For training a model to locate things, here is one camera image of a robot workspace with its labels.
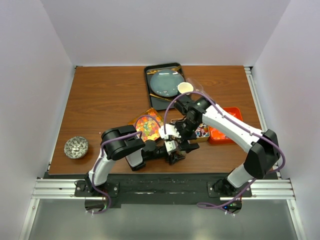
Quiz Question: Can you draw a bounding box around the gold knife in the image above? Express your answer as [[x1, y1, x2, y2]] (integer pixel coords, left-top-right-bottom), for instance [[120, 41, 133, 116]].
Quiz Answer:
[[149, 93, 172, 102]]

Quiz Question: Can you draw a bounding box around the orange tray of lollipops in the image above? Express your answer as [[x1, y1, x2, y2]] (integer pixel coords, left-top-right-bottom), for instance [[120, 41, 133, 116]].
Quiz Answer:
[[208, 107, 243, 145]]

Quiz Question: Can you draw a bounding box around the gold tin of gummy candies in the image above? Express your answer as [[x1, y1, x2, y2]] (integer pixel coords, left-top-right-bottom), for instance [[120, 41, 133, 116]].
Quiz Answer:
[[128, 108, 164, 142]]

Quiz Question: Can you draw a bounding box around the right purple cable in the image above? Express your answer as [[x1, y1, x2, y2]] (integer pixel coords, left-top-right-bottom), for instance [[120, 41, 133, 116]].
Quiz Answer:
[[163, 91, 286, 213]]

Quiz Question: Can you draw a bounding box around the silver patterned bowl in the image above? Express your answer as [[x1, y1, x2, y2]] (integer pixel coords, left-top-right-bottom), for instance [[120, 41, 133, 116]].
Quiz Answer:
[[64, 136, 89, 159]]

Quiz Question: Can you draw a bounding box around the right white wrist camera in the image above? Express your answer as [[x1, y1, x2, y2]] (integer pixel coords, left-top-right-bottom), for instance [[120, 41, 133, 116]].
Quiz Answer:
[[159, 123, 181, 140]]

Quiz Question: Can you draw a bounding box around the gold fork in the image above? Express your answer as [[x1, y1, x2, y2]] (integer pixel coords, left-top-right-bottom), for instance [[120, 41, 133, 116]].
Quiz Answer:
[[146, 65, 182, 75]]

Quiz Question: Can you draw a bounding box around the clear plastic scoop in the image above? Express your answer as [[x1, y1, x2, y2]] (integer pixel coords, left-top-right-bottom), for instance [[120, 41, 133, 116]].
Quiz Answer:
[[186, 78, 204, 93]]

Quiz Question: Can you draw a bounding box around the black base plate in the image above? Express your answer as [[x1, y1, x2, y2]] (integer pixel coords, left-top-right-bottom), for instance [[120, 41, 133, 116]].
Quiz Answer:
[[43, 171, 280, 210]]

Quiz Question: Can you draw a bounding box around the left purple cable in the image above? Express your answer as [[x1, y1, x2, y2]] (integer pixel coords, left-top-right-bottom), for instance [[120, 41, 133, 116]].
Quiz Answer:
[[89, 114, 162, 215]]

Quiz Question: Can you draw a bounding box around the blue-grey ceramic plate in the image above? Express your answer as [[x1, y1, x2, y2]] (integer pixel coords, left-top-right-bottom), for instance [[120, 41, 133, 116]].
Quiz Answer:
[[149, 69, 185, 98]]

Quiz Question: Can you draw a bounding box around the purple cable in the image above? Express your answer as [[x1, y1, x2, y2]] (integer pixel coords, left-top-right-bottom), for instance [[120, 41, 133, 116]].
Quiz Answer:
[[163, 91, 286, 213], [89, 114, 162, 215]]

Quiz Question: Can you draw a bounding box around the dark green mug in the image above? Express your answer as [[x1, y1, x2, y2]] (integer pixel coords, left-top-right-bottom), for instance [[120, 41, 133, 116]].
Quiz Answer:
[[177, 82, 194, 95]]

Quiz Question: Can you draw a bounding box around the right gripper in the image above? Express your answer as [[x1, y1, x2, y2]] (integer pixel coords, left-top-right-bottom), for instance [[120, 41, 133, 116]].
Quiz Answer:
[[171, 118, 201, 154]]

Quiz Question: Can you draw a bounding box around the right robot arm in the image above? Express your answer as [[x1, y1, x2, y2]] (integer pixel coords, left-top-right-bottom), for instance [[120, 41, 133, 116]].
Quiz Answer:
[[173, 95, 281, 197]]

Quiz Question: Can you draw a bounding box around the aluminium frame rail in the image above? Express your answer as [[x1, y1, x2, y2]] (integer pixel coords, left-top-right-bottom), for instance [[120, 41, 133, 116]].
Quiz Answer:
[[21, 66, 306, 240]]

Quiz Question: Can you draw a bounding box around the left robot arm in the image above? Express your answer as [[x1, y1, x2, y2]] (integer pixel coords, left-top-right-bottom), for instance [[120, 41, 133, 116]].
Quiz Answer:
[[85, 124, 185, 196]]

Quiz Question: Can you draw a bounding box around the black serving tray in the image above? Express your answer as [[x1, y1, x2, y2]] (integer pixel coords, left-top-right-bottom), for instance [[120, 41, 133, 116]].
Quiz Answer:
[[144, 62, 186, 111]]

